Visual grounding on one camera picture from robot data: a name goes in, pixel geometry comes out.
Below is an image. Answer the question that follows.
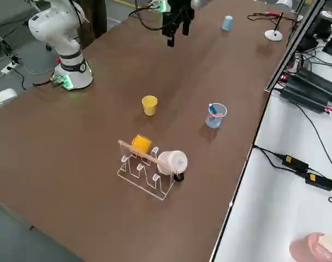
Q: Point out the white power strip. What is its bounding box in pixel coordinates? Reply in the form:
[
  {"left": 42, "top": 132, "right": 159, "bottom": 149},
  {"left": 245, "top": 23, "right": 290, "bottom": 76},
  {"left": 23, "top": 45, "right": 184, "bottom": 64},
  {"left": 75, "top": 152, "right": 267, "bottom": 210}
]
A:
[{"left": 1, "top": 61, "right": 21, "bottom": 76}]

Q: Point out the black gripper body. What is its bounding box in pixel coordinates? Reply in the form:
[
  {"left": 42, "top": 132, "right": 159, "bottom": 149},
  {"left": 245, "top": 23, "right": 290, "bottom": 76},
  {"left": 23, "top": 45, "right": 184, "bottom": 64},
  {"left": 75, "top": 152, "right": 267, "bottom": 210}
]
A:
[{"left": 165, "top": 0, "right": 195, "bottom": 16}]

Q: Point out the clear measuring beaker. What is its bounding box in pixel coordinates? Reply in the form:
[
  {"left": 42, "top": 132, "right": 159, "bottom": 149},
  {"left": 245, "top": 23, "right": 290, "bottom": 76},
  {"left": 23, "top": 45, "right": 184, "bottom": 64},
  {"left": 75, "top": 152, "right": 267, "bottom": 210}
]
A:
[{"left": 205, "top": 102, "right": 228, "bottom": 129}]

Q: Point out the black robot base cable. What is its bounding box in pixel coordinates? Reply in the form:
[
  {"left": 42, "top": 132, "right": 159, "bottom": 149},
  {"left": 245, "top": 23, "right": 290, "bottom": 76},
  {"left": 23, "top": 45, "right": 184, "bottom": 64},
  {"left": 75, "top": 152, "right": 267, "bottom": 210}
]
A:
[{"left": 32, "top": 77, "right": 61, "bottom": 88}]

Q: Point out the black power supply unit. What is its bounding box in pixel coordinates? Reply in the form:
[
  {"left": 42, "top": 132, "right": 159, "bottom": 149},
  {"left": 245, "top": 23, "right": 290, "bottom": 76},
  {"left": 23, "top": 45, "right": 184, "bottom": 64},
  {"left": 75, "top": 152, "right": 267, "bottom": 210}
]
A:
[{"left": 280, "top": 68, "right": 332, "bottom": 114}]

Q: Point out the blue plastic cup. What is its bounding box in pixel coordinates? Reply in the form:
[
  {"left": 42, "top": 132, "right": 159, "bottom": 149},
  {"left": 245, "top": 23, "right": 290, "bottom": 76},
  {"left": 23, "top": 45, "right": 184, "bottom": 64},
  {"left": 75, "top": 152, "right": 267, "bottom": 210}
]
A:
[{"left": 221, "top": 15, "right": 234, "bottom": 31}]

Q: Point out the white desk lamp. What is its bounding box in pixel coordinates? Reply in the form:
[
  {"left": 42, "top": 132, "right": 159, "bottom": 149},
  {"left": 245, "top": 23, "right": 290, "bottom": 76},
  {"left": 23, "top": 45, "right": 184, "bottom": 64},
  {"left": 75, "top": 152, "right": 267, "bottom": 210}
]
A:
[{"left": 264, "top": 0, "right": 294, "bottom": 42}]

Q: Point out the white mug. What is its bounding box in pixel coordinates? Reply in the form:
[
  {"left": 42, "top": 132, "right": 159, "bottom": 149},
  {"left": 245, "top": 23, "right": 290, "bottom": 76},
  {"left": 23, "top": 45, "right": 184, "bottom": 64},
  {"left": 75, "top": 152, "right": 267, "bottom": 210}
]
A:
[{"left": 157, "top": 150, "right": 188, "bottom": 177}]

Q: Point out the white control box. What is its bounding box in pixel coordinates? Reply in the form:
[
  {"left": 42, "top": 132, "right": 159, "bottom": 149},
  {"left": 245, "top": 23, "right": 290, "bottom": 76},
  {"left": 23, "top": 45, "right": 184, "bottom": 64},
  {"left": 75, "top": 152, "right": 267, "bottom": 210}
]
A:
[{"left": 0, "top": 87, "right": 18, "bottom": 113}]

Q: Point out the aluminium frame post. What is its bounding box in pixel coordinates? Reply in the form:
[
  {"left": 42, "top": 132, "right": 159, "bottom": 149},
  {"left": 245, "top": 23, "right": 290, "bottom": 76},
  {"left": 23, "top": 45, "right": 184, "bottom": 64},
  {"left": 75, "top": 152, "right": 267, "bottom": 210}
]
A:
[{"left": 264, "top": 0, "right": 329, "bottom": 93}]

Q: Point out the black lamp cable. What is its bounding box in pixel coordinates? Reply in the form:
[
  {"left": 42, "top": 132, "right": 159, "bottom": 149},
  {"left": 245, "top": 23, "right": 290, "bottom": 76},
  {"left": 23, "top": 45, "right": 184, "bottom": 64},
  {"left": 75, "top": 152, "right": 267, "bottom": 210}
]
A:
[{"left": 247, "top": 11, "right": 298, "bottom": 23}]

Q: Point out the black power adapter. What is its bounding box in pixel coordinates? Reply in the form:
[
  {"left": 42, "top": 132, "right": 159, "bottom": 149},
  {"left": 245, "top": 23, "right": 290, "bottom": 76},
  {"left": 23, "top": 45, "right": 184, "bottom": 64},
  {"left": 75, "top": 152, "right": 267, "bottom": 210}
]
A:
[
  {"left": 281, "top": 154, "right": 310, "bottom": 173},
  {"left": 304, "top": 172, "right": 332, "bottom": 192}
]

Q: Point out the yellow plastic cup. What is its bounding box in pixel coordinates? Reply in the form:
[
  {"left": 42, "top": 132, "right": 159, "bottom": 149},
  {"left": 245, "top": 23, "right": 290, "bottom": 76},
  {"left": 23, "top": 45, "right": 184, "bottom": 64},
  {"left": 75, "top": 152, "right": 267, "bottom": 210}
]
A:
[{"left": 141, "top": 95, "right": 158, "bottom": 117}]

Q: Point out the pink cup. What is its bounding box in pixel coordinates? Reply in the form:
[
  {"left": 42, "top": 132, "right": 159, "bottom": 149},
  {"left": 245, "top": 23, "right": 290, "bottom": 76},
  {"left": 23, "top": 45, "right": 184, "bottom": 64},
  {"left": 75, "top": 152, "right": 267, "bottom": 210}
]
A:
[{"left": 288, "top": 232, "right": 332, "bottom": 262}]

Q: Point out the yellow mug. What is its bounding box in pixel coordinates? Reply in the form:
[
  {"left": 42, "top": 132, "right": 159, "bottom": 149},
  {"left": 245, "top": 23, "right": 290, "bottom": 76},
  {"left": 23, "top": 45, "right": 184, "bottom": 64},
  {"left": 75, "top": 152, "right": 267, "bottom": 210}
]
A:
[{"left": 131, "top": 134, "right": 152, "bottom": 158}]

